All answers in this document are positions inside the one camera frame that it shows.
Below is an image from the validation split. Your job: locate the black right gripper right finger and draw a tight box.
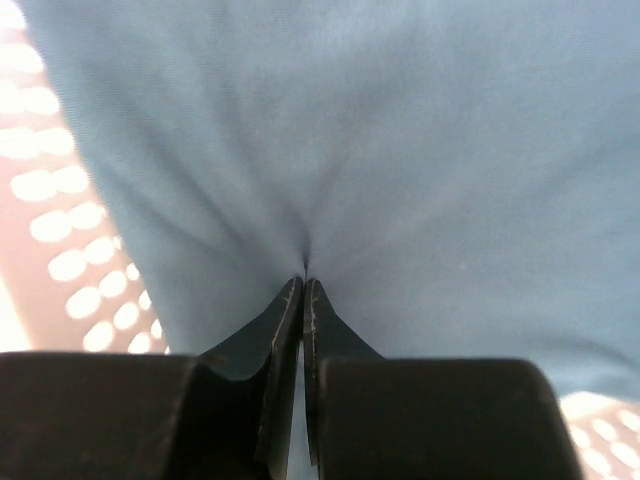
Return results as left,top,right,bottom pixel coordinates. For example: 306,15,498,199
302,279,386,468

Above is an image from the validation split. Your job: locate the blue t shirt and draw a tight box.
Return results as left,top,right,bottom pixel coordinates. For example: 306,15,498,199
20,1,639,402

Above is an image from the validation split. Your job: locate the white perforated plastic basket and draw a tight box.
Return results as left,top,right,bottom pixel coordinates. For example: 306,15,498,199
1,1,168,354

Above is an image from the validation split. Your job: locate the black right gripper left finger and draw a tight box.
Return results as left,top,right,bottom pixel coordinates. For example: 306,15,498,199
175,277,303,479

